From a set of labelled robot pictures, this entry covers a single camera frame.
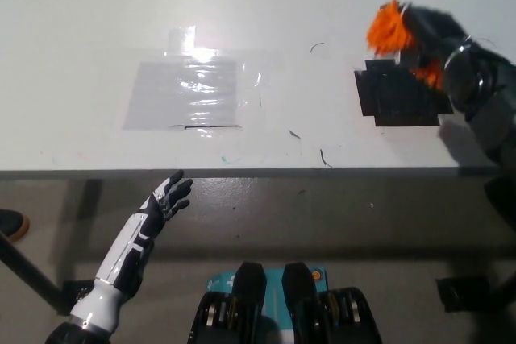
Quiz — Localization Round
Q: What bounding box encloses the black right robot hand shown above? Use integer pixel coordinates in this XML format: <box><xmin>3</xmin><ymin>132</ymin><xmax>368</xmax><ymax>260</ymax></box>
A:
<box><xmin>397</xmin><ymin>1</ymin><xmax>472</xmax><ymax>68</ymax></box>

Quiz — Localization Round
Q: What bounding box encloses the black diagonal pole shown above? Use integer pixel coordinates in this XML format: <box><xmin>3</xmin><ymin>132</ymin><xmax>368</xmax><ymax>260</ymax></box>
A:
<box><xmin>0</xmin><ymin>230</ymin><xmax>68</xmax><ymax>315</ymax></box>

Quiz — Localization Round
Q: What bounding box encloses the clear plastic sheet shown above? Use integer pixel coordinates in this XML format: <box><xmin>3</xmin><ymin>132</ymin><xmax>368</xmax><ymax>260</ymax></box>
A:
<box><xmin>122</xmin><ymin>25</ymin><xmax>267</xmax><ymax>139</ymax></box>

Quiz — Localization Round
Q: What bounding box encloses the black shoe tan sole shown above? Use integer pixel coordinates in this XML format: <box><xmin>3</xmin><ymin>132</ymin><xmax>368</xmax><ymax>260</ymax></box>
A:
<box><xmin>0</xmin><ymin>209</ymin><xmax>31</xmax><ymax>243</ymax></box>

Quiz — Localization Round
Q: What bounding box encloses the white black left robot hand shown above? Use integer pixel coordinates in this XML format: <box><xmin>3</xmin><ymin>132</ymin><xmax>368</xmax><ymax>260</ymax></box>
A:
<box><xmin>94</xmin><ymin>169</ymin><xmax>194</xmax><ymax>301</ymax></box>

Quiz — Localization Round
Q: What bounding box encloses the orange microfiber duster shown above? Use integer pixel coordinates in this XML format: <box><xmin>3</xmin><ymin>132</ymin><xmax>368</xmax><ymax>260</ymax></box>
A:
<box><xmin>365</xmin><ymin>0</ymin><xmax>447</xmax><ymax>91</ymax></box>

